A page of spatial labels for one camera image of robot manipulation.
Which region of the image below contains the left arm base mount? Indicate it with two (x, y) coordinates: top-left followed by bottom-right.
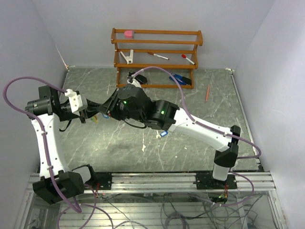
(91, 172), (112, 190)

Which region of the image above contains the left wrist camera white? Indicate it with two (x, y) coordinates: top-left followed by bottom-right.
(64, 89), (88, 115)

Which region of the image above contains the red-capped white marker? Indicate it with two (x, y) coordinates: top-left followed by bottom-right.
(181, 54), (195, 65)

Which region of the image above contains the aluminium frame rail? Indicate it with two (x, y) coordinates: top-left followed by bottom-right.
(26, 170), (276, 193)

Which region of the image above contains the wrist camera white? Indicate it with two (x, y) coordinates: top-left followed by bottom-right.
(127, 76), (142, 88)
(64, 89), (88, 115)

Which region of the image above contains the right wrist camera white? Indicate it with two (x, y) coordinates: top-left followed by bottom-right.
(127, 76), (142, 88)

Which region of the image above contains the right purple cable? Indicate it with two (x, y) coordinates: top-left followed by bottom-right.
(128, 66), (262, 208)

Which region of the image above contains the blue stapler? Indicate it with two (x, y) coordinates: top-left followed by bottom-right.
(169, 73), (192, 85)

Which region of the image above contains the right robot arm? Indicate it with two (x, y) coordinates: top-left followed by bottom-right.
(97, 84), (241, 189)

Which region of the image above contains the white plastic clamp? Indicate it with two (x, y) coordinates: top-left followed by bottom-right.
(120, 49), (134, 64)

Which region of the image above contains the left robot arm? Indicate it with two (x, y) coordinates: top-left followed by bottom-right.
(25, 86), (112, 205)

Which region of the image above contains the black stapler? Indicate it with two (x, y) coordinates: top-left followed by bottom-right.
(127, 71), (148, 84)

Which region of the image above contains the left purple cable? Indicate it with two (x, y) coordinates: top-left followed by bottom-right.
(2, 76), (96, 214)

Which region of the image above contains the pink eraser block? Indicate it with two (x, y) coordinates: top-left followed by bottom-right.
(124, 30), (134, 39)

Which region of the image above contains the purple cable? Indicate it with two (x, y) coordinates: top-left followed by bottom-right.
(2, 76), (96, 214)
(128, 66), (262, 208)

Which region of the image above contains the orange pencil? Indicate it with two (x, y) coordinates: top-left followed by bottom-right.
(205, 85), (210, 102)

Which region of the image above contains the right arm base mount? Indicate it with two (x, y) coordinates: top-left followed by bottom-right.
(194, 171), (237, 190)

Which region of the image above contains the metal disc keyring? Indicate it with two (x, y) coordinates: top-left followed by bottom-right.
(90, 114), (99, 124)

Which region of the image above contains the red-capped marker pen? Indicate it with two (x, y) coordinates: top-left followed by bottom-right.
(147, 52), (169, 60)

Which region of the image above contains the wooden three-tier rack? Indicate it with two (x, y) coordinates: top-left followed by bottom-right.
(111, 28), (203, 89)

